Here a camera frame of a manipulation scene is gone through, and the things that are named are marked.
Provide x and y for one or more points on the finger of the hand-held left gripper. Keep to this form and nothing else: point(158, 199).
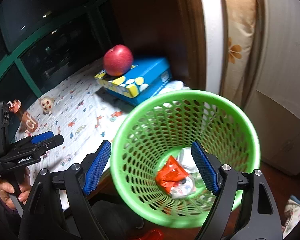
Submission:
point(55, 141)
point(42, 136)

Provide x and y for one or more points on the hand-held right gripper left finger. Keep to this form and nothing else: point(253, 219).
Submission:
point(97, 167)

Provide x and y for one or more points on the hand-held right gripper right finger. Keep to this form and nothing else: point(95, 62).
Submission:
point(205, 170)

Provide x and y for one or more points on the white cup lid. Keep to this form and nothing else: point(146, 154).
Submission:
point(186, 158)

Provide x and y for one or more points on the pudding cup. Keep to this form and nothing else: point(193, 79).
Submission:
point(183, 190)

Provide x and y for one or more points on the large orange snack packet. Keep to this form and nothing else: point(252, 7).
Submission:
point(170, 175)

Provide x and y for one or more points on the green plastic basket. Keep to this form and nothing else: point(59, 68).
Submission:
point(145, 130)

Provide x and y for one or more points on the person's left hand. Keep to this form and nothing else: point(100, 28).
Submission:
point(5, 188)

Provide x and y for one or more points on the orange water bottle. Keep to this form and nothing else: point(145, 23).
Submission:
point(27, 121)

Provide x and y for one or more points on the printed blanket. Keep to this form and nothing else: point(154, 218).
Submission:
point(77, 110)

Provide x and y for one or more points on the red plastic object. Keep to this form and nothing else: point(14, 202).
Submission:
point(150, 235)

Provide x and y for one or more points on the floral cloth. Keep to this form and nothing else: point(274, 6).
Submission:
point(291, 212)

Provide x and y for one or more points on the red apple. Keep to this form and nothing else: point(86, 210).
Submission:
point(117, 60)

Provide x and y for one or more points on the blue spotted tissue box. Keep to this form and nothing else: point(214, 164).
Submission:
point(150, 77)

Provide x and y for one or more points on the white cabinet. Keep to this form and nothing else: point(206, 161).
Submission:
point(285, 80)

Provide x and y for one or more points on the floral pillow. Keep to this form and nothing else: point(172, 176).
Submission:
point(237, 30)

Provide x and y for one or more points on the brown wooden panel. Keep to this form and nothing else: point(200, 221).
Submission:
point(152, 17)

